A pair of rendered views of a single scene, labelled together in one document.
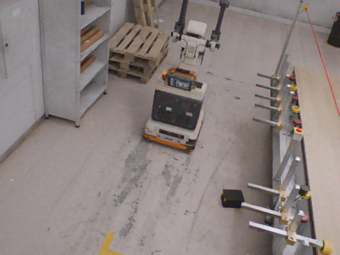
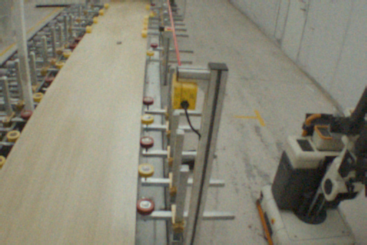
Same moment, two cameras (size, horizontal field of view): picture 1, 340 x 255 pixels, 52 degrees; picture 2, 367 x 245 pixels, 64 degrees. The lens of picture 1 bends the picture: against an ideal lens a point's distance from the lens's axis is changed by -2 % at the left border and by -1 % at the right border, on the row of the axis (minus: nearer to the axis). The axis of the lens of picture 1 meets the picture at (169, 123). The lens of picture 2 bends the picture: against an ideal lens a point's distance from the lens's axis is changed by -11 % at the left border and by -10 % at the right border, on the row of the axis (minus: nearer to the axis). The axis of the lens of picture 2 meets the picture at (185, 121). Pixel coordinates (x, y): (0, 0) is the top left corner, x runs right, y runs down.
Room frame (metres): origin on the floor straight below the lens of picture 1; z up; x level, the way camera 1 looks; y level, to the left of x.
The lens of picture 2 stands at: (4.92, -1.49, 1.95)
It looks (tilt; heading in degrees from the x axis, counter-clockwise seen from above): 31 degrees down; 164
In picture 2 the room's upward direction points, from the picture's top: 6 degrees clockwise
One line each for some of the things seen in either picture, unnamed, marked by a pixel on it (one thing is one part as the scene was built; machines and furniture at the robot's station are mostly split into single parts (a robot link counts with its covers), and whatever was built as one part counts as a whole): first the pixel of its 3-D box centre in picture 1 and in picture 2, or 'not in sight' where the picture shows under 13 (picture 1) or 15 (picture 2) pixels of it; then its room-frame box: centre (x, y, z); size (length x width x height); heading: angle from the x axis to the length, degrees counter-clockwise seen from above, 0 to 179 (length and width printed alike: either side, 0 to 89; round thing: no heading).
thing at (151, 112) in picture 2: (274, 124); (175, 113); (2.95, -1.02, 0.80); 0.43 x 0.03 x 0.04; 82
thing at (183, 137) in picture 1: (171, 133); not in sight; (3.25, -0.04, 0.23); 0.41 x 0.02 x 0.08; 81
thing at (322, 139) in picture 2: (183, 76); (330, 138); (3.47, -0.05, 0.87); 0.23 x 0.15 x 0.11; 81
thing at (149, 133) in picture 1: (175, 123); (304, 221); (3.58, -0.07, 0.16); 0.67 x 0.64 x 0.25; 171
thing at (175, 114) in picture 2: (280, 93); (173, 149); (3.48, -1.14, 0.88); 0.04 x 0.04 x 0.48; 82
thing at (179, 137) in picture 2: (281, 80); (175, 171); (3.73, -1.18, 0.93); 0.04 x 0.04 x 0.48; 82
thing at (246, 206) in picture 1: (271, 213); (173, 50); (1.72, -0.81, 0.84); 0.43 x 0.03 x 0.04; 82
